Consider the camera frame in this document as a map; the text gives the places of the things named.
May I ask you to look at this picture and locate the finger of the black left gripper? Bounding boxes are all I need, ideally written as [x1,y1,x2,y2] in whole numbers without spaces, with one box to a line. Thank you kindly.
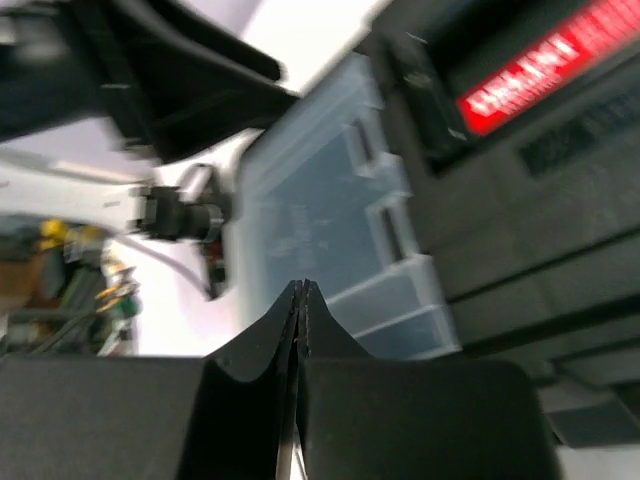
[54,1,298,160]

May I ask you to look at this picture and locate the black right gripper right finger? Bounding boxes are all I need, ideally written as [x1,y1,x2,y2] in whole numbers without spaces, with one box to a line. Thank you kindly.
[297,282,560,480]

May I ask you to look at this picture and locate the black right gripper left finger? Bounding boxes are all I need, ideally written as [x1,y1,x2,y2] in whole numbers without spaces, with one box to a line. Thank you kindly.
[1,282,301,479]

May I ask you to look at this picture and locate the black plastic toolbox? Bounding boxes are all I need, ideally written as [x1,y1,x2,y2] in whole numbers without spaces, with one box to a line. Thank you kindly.
[224,0,640,446]

